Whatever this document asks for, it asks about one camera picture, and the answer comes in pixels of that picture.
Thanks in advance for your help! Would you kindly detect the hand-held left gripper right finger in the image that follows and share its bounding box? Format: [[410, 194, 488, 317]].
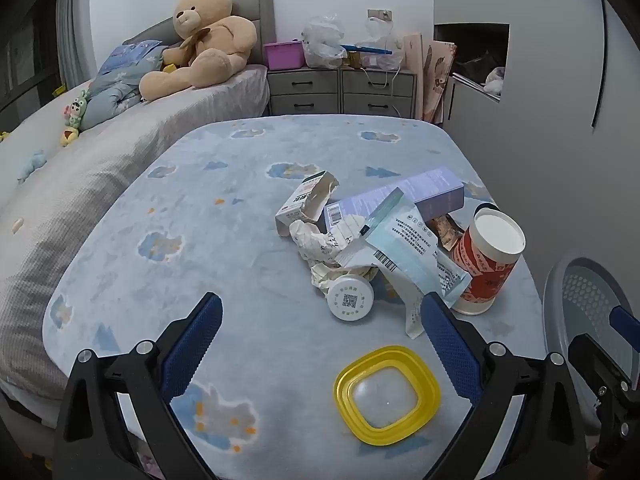
[[420, 292, 601, 480]]

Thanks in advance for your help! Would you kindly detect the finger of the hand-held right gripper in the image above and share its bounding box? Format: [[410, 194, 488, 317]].
[[591, 380, 640, 465], [567, 305, 640, 388]]

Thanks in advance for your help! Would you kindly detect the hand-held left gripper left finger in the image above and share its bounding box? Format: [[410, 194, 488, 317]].
[[52, 291, 224, 480]]

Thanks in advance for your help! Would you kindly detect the grey plastic waste basket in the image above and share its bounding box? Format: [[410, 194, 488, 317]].
[[542, 252, 640, 441]]

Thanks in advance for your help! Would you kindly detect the yellow plastic lid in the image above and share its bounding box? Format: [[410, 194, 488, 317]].
[[334, 345, 442, 447]]

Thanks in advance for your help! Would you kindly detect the red paper cup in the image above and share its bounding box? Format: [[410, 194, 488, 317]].
[[447, 202, 527, 316]]

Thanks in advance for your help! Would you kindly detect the light blue torn packet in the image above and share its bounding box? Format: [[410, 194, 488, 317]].
[[335, 187, 473, 341]]

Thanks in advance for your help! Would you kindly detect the white plastic bottle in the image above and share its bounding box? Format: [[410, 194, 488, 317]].
[[327, 267, 376, 323]]

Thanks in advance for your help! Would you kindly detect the white paper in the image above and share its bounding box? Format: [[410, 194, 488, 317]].
[[290, 212, 381, 301]]

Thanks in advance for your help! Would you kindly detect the blue printed blanket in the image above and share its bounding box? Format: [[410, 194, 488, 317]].
[[42, 115, 546, 480]]

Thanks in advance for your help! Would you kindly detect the red patterned snack wrapper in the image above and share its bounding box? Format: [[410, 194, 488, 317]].
[[430, 212, 468, 253]]

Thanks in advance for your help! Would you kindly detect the long purple box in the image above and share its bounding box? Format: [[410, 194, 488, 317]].
[[324, 167, 466, 233]]

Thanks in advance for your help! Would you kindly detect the small white torn carton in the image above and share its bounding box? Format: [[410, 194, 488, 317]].
[[275, 170, 341, 238]]

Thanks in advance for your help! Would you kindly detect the bed with grey sheet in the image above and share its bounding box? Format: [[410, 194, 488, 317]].
[[0, 65, 271, 411]]

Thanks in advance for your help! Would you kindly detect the white wardrobe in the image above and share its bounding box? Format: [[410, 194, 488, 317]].
[[432, 0, 640, 311]]

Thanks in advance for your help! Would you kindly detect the small blue plush toy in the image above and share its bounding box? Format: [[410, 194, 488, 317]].
[[17, 150, 48, 183]]

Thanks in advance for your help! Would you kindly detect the light blue quilt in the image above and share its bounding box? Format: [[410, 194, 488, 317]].
[[80, 47, 171, 131]]

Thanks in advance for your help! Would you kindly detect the small green plush toy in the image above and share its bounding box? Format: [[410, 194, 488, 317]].
[[62, 90, 91, 131]]

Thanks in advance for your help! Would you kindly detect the grey two-drawer nightstand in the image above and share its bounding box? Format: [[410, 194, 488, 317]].
[[266, 66, 343, 117], [341, 67, 418, 120]]

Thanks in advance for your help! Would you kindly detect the pink illustrated board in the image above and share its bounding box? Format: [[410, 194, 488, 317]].
[[422, 40, 457, 125]]

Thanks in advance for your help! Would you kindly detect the white cloth in niche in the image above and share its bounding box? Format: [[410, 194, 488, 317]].
[[482, 66, 506, 96]]

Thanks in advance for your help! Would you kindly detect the plain pink board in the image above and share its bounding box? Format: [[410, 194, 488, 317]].
[[402, 34, 425, 121]]

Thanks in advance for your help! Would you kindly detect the blue printed pillow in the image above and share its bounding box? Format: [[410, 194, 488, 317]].
[[97, 40, 163, 73]]

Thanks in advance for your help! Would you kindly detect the large beige teddy bear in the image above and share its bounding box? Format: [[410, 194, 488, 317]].
[[138, 0, 258, 101]]

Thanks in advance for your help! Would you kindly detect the pink storage box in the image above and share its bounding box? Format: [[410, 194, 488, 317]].
[[263, 40, 306, 71]]

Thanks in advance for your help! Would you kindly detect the grey bed headboard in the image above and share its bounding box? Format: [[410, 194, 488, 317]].
[[122, 0, 277, 68]]

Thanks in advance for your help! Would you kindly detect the grey curtain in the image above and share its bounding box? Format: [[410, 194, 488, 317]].
[[55, 0, 93, 86]]

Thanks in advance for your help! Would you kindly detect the white power cable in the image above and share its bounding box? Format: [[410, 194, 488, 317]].
[[362, 20, 402, 117]]

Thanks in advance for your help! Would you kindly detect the blue long-handled tool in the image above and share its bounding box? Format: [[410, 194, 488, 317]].
[[341, 44, 393, 56]]

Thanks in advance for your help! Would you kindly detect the clear plastic bag with handles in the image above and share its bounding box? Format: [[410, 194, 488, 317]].
[[355, 16, 405, 71]]

